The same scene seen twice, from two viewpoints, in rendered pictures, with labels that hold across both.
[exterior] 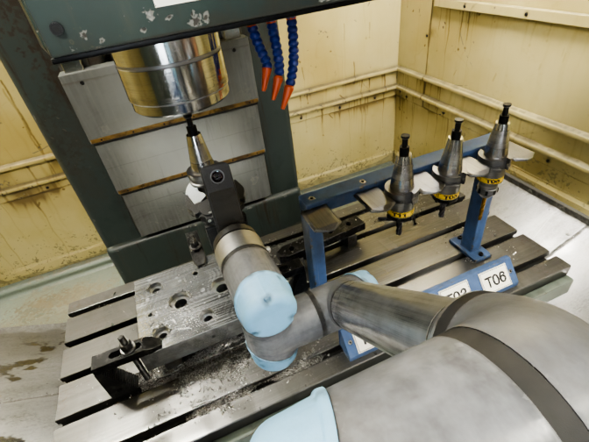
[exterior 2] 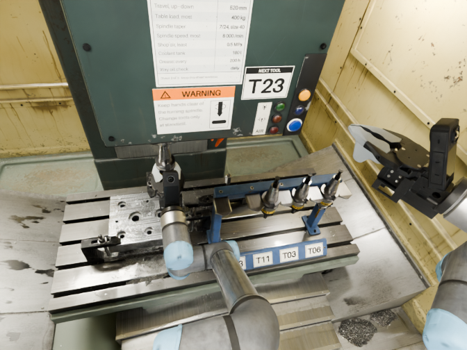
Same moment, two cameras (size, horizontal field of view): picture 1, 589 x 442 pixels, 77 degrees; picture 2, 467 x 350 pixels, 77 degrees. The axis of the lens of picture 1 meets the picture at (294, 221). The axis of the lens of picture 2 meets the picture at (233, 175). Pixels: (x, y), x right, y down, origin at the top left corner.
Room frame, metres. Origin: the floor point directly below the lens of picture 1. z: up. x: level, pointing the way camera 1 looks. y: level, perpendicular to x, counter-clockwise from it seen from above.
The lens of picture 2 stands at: (-0.04, -0.05, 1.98)
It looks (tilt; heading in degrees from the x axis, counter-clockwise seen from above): 47 degrees down; 358
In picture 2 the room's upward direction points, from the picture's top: 9 degrees clockwise
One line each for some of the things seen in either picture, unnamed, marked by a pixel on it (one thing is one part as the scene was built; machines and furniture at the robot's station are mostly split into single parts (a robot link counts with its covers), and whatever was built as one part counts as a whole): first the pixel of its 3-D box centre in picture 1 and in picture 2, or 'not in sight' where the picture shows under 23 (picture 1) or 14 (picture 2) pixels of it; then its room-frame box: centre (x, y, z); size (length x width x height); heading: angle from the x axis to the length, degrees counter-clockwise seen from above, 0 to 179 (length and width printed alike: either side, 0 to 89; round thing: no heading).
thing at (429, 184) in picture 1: (425, 183); (285, 198); (0.59, -0.26, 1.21); 0.07 x 0.05 x 0.01; 17
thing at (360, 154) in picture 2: not in sight; (362, 148); (0.39, -0.30, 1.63); 0.09 x 0.03 x 0.06; 47
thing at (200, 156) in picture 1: (198, 151); (164, 151); (0.62, 0.15, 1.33); 0.04 x 0.04 x 0.07
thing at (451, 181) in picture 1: (448, 174); (299, 196); (0.61, -0.31, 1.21); 0.06 x 0.06 x 0.03
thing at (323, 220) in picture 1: (322, 219); (222, 207); (0.52, -0.05, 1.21); 0.07 x 0.05 x 0.01; 17
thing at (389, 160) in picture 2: not in sight; (388, 155); (0.35, -0.33, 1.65); 0.09 x 0.05 x 0.02; 47
